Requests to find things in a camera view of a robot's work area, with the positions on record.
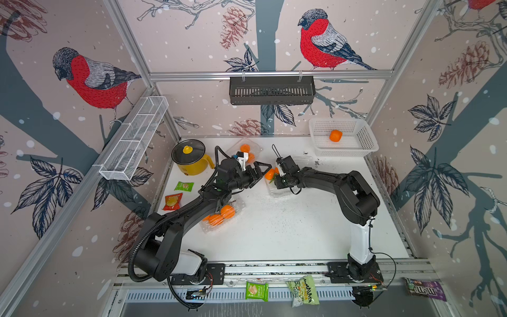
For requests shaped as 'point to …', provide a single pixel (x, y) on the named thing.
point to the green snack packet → (257, 290)
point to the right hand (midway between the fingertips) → (278, 179)
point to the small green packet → (184, 186)
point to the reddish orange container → (335, 135)
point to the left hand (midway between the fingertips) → (271, 168)
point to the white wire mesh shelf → (133, 137)
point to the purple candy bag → (418, 288)
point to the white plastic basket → (358, 139)
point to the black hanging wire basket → (272, 90)
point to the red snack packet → (172, 202)
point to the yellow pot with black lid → (190, 157)
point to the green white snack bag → (303, 291)
